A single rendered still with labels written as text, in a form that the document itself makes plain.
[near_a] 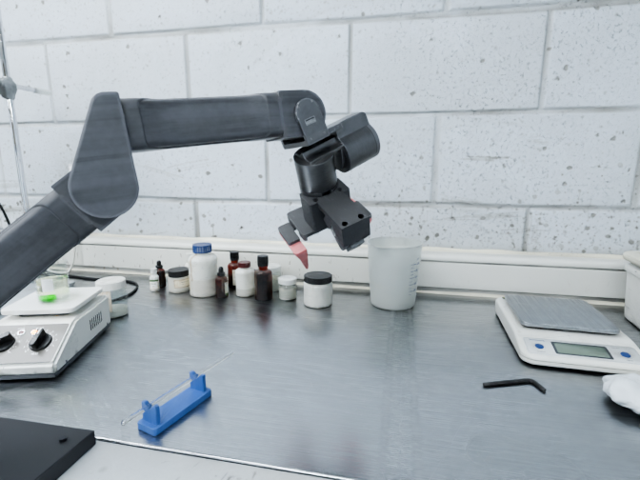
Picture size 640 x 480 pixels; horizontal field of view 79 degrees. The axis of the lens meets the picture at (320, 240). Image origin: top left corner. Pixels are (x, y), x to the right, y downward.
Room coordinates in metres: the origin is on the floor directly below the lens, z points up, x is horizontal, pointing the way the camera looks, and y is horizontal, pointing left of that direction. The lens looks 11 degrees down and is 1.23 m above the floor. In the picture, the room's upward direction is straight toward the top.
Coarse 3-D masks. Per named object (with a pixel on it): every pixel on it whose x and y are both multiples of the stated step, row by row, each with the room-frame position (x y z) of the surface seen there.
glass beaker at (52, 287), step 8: (56, 264) 0.69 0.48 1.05; (64, 264) 0.66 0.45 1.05; (48, 272) 0.64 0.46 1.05; (56, 272) 0.65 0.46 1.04; (64, 272) 0.66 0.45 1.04; (40, 280) 0.64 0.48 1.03; (48, 280) 0.64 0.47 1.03; (56, 280) 0.65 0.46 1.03; (64, 280) 0.66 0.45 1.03; (40, 288) 0.64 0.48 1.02; (48, 288) 0.64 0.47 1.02; (56, 288) 0.65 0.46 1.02; (64, 288) 0.66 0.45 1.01; (40, 296) 0.64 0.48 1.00; (48, 296) 0.64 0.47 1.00; (56, 296) 0.64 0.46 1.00; (64, 296) 0.65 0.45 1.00; (40, 304) 0.64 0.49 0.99; (48, 304) 0.64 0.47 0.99
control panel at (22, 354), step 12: (48, 324) 0.61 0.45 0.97; (60, 324) 0.61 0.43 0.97; (24, 336) 0.59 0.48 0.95; (60, 336) 0.59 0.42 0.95; (12, 348) 0.57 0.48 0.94; (24, 348) 0.57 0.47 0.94; (48, 348) 0.57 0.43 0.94; (0, 360) 0.55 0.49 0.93; (12, 360) 0.55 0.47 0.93; (24, 360) 0.55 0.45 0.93; (36, 360) 0.55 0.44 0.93; (48, 360) 0.55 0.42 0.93
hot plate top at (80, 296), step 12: (72, 288) 0.73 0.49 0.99; (84, 288) 0.73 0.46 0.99; (96, 288) 0.73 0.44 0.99; (24, 300) 0.66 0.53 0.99; (36, 300) 0.66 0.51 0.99; (72, 300) 0.66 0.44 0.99; (84, 300) 0.66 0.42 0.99; (12, 312) 0.61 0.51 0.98; (24, 312) 0.62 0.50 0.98; (36, 312) 0.62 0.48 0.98; (48, 312) 0.62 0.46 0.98; (60, 312) 0.62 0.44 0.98
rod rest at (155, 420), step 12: (192, 372) 0.51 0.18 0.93; (192, 384) 0.51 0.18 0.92; (204, 384) 0.50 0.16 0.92; (180, 396) 0.49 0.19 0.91; (192, 396) 0.49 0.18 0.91; (204, 396) 0.49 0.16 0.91; (156, 408) 0.43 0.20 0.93; (168, 408) 0.46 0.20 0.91; (180, 408) 0.46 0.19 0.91; (192, 408) 0.47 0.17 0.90; (144, 420) 0.44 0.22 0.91; (156, 420) 0.43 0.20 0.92; (168, 420) 0.44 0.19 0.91; (156, 432) 0.42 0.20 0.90
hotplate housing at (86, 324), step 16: (96, 304) 0.70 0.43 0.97; (0, 320) 0.61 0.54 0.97; (16, 320) 0.61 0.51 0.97; (32, 320) 0.62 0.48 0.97; (48, 320) 0.62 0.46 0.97; (64, 320) 0.62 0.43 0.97; (80, 320) 0.63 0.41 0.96; (96, 320) 0.69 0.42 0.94; (64, 336) 0.59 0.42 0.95; (80, 336) 0.63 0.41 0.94; (96, 336) 0.69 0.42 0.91; (64, 352) 0.57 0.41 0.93; (80, 352) 0.63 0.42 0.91; (0, 368) 0.54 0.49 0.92; (16, 368) 0.54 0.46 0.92; (32, 368) 0.54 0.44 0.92; (48, 368) 0.55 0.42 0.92; (64, 368) 0.57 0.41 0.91
